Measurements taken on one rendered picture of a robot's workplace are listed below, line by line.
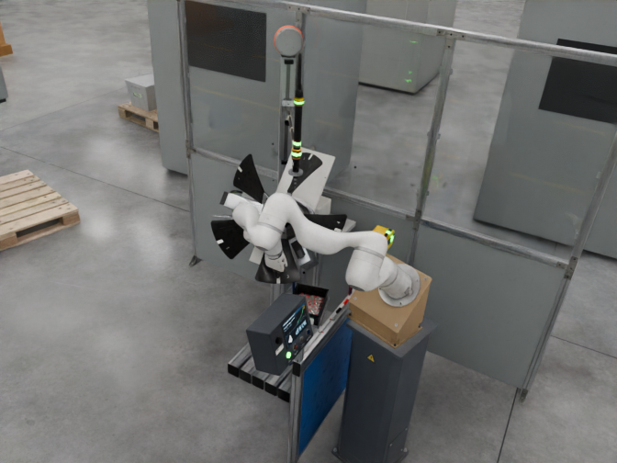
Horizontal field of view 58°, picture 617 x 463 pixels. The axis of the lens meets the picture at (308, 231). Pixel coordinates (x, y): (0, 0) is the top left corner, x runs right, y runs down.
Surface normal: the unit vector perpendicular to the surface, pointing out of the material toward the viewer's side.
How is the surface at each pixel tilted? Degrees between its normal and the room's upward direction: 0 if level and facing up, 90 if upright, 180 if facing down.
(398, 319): 45
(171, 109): 90
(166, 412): 0
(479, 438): 0
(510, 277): 90
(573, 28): 90
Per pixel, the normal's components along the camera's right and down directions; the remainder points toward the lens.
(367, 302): -0.47, -0.36
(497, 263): -0.49, 0.44
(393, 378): 0.04, 0.53
